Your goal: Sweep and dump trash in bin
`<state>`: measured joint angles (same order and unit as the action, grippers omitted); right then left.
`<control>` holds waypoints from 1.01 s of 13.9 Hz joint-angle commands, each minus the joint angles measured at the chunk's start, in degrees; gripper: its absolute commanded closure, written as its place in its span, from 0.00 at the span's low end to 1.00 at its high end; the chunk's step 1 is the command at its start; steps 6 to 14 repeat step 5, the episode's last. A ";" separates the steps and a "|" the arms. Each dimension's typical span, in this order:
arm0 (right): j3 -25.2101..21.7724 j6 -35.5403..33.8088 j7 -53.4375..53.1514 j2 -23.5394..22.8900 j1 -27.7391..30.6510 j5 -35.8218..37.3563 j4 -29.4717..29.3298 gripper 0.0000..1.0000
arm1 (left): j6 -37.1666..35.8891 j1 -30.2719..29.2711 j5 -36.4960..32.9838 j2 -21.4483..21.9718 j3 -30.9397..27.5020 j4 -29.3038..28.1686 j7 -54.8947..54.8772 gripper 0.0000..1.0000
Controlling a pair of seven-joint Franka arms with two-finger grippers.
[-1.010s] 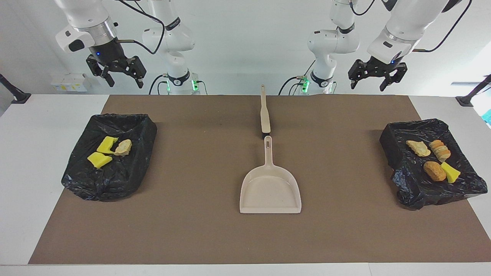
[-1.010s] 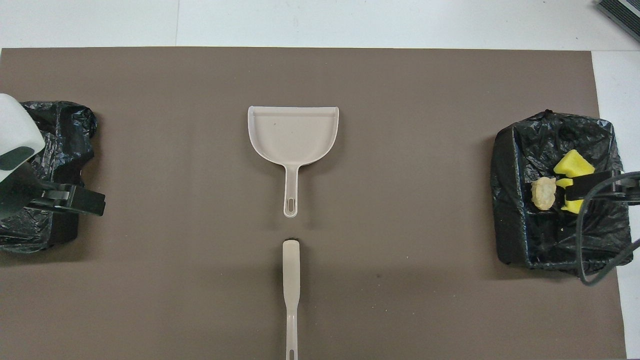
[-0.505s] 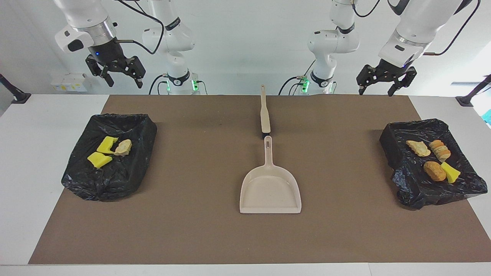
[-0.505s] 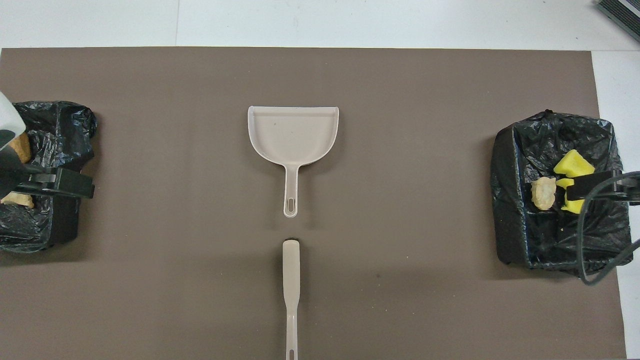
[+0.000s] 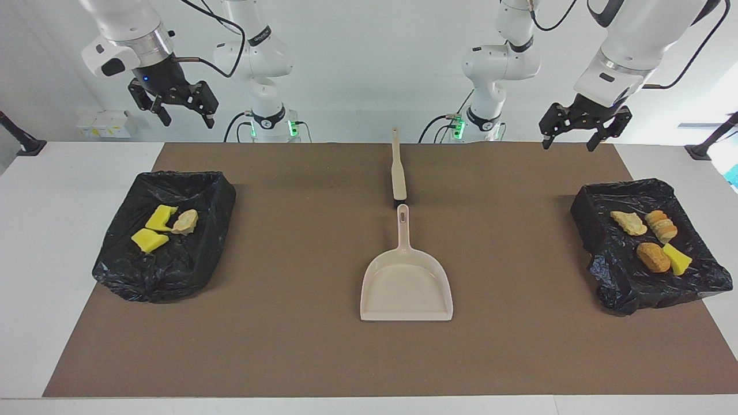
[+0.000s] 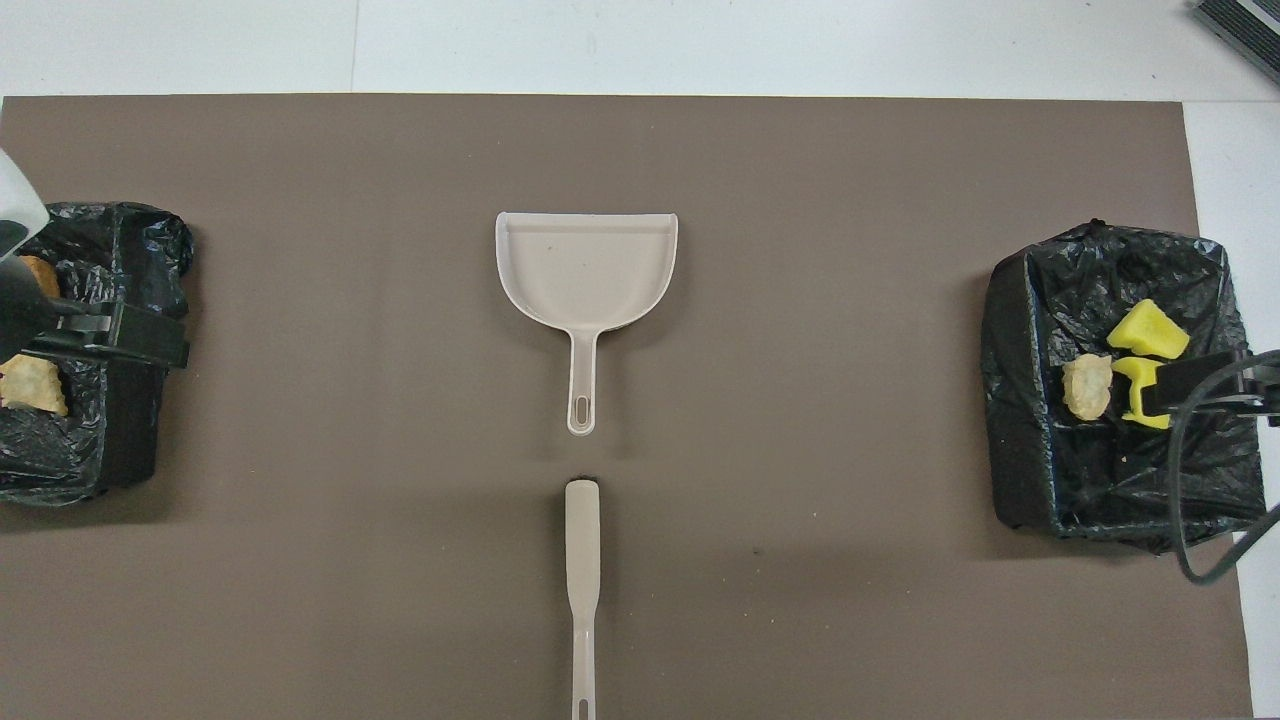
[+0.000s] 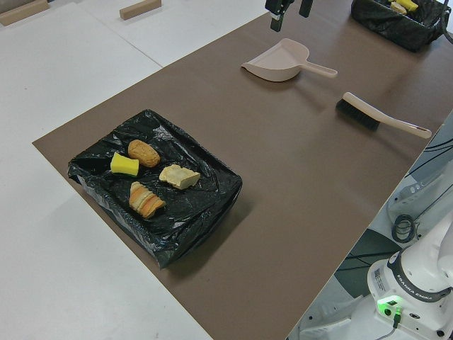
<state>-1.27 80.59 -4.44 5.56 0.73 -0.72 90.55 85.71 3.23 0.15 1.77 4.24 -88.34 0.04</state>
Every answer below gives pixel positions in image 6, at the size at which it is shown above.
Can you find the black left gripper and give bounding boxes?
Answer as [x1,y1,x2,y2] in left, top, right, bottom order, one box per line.
[0,258,191,371]

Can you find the yellow sponge piece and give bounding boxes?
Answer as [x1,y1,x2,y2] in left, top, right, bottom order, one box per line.
[1112,356,1173,430]
[1106,299,1191,360]

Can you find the beige sponge piece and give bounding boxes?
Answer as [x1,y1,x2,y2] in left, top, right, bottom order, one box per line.
[0,354,69,417]
[1061,353,1115,422]

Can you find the orange sponge piece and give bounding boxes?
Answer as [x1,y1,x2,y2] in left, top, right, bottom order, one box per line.
[18,255,62,301]

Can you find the beige plastic dustpan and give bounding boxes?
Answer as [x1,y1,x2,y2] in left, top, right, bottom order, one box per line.
[495,211,679,437]

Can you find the beige hand brush black bristles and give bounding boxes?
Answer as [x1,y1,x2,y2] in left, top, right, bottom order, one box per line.
[564,478,602,720]

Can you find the bin with black bag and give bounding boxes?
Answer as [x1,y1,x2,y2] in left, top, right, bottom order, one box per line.
[980,220,1266,556]
[0,200,196,507]

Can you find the grey ribbed object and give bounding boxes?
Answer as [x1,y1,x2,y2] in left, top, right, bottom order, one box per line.
[1190,0,1280,86]

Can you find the brown table mat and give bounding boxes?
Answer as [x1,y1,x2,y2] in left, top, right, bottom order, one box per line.
[0,93,1256,720]

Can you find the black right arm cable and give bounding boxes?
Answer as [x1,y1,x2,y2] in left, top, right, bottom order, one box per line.
[1168,350,1280,587]

